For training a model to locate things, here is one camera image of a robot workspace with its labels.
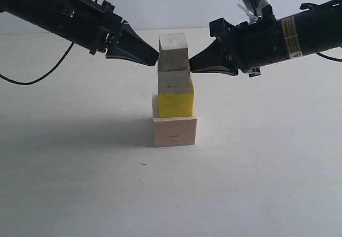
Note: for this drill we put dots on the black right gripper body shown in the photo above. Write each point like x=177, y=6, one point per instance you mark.
x=247, y=47

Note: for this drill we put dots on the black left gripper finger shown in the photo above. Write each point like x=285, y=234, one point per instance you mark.
x=142, y=56
x=129, y=39

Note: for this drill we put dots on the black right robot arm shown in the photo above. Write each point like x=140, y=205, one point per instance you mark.
x=317, y=28

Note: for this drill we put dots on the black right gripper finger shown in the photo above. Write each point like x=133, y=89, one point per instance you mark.
x=210, y=59
x=218, y=70

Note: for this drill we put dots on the yellow cube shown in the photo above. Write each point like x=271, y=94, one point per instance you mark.
x=177, y=104

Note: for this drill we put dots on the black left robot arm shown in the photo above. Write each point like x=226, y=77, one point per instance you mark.
x=49, y=15

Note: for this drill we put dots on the large wooden cube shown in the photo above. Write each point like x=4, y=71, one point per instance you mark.
x=173, y=131

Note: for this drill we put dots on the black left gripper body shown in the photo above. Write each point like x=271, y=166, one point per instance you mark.
x=86, y=23

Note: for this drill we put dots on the medium wooden cube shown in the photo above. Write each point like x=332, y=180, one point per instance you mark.
x=173, y=82

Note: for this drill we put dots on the small wooden cube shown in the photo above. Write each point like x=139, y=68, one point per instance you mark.
x=173, y=52

